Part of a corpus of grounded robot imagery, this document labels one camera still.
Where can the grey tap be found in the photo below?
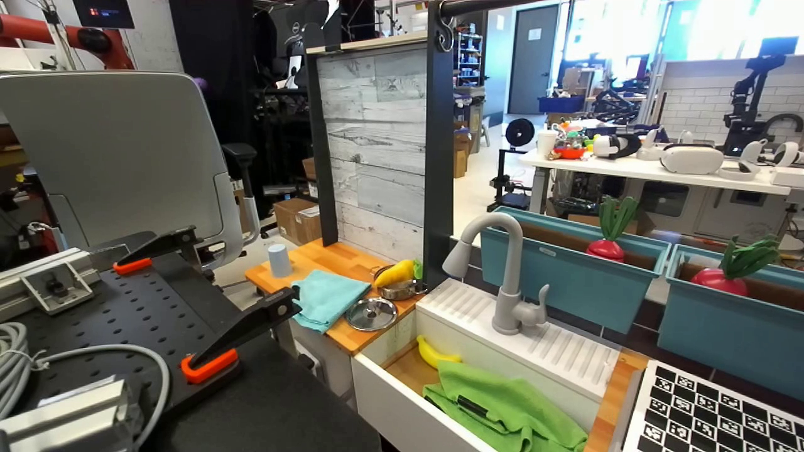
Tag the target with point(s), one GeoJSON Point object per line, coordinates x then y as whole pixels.
{"type": "Point", "coordinates": [510, 286]}

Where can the black background robot arm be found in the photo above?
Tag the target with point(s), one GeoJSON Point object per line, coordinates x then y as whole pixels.
{"type": "Point", "coordinates": [747, 91]}

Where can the yellow toy squash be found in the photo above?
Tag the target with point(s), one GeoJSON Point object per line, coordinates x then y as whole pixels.
{"type": "Point", "coordinates": [393, 274]}

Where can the wooden countertop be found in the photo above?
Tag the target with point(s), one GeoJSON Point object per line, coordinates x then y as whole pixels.
{"type": "Point", "coordinates": [344, 259]}

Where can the grey wood-print back panel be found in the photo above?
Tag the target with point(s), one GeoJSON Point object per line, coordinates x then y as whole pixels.
{"type": "Point", "coordinates": [379, 151]}

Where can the small metal bowl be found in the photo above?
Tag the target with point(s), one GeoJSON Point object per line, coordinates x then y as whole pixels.
{"type": "Point", "coordinates": [374, 314]}

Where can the teal cloth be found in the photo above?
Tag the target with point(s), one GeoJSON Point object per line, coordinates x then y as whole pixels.
{"type": "Point", "coordinates": [325, 297]}

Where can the cardboard box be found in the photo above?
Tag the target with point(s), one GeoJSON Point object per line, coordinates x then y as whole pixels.
{"type": "Point", "coordinates": [298, 219]}

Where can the grey cup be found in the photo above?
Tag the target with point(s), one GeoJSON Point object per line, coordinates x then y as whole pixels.
{"type": "Point", "coordinates": [280, 259]}

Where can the small yellow banana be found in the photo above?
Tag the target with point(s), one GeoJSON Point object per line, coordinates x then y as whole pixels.
{"type": "Point", "coordinates": [434, 356]}

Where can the black wheeled equipment stand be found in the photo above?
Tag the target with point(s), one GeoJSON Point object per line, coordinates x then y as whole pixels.
{"type": "Point", "coordinates": [520, 139]}

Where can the white sink basin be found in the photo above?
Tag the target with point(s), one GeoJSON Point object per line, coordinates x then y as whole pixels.
{"type": "Point", "coordinates": [504, 336]}

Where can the teal planter box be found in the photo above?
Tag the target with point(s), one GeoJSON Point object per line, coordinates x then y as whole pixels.
{"type": "Point", "coordinates": [569, 279]}
{"type": "Point", "coordinates": [737, 336]}

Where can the red toy radish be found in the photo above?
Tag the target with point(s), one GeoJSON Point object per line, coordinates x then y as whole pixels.
{"type": "Point", "coordinates": [724, 278]}
{"type": "Point", "coordinates": [609, 243]}

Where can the green cloth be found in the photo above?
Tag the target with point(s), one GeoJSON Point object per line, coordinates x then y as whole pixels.
{"type": "Point", "coordinates": [504, 411]}

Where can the grey door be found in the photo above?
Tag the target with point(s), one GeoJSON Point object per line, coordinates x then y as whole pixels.
{"type": "Point", "coordinates": [533, 60]}

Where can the white background table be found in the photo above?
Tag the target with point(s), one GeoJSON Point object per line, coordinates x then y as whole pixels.
{"type": "Point", "coordinates": [654, 173]}

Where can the wooden board beside sink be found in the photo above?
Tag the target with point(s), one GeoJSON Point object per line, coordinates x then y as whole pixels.
{"type": "Point", "coordinates": [620, 402]}

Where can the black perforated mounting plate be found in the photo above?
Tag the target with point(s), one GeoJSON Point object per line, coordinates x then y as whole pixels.
{"type": "Point", "coordinates": [126, 318]}

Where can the grey flat panel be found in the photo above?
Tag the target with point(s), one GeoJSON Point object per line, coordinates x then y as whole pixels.
{"type": "Point", "coordinates": [118, 151]}

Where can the white VR headset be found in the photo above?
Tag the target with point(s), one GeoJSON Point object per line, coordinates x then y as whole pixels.
{"type": "Point", "coordinates": [693, 160]}

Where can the checkerboard calibration board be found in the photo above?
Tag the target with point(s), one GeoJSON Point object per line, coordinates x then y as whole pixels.
{"type": "Point", "coordinates": [712, 415]}

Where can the red pipe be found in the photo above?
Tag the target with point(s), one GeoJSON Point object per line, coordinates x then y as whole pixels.
{"type": "Point", "coordinates": [77, 39]}

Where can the aluminium extrusion bar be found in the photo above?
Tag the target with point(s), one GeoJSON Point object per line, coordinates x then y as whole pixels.
{"type": "Point", "coordinates": [65, 415]}

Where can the black frame post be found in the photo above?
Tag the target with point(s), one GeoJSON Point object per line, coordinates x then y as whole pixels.
{"type": "Point", "coordinates": [438, 151]}

